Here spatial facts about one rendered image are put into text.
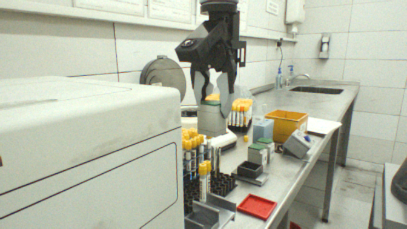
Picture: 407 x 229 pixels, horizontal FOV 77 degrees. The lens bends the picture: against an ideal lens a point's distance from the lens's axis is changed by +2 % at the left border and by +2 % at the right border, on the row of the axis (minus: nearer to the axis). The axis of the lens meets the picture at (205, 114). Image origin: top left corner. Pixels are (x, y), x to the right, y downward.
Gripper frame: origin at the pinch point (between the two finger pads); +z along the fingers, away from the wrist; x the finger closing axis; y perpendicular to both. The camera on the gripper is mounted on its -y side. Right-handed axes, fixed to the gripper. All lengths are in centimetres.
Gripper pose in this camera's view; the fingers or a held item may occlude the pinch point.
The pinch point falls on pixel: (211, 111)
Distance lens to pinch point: 51.7
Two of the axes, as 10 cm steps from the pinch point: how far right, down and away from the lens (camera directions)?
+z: 0.0, 9.7, 2.4
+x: -8.0, -1.4, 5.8
